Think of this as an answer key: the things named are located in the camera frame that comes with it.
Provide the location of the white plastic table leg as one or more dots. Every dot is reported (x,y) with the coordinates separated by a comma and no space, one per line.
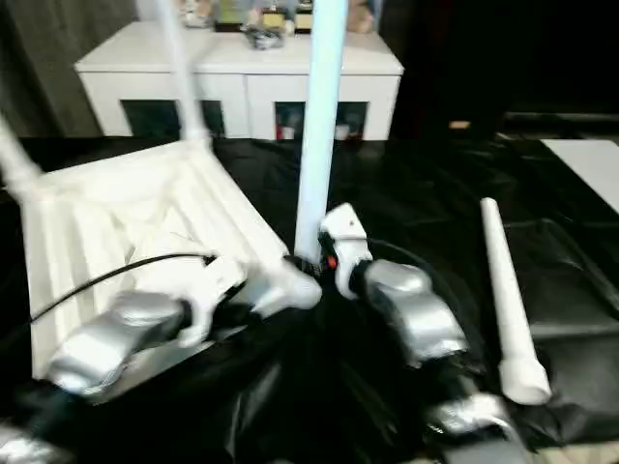
(19,159)
(184,72)
(508,290)
(319,121)

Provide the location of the white plastic table top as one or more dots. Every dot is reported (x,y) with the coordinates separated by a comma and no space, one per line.
(97,217)

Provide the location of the black mat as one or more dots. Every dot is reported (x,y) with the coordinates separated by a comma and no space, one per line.
(435,193)

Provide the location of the white plastic bottle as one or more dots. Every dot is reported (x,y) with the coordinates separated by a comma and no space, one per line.
(343,131)

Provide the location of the small yellow label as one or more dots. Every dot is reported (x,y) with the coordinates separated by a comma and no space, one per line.
(460,124)

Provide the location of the white cabinet with glass doors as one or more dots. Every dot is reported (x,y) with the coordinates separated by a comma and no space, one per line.
(242,63)

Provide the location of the black and white bundle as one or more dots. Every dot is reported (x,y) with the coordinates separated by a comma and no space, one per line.
(266,37)

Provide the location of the white spotted plush toy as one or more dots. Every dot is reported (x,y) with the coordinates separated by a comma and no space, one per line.
(198,12)

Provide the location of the flat white board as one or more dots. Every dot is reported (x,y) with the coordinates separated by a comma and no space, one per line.
(585,164)

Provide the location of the grey-green curtain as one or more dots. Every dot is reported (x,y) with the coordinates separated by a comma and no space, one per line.
(48,72)

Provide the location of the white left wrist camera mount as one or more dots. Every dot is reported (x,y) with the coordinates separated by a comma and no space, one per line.
(213,290)

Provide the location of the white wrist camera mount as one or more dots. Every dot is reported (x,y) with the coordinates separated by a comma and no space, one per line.
(345,232)
(213,290)

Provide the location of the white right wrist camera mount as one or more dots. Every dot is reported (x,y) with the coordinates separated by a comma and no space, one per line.
(345,232)

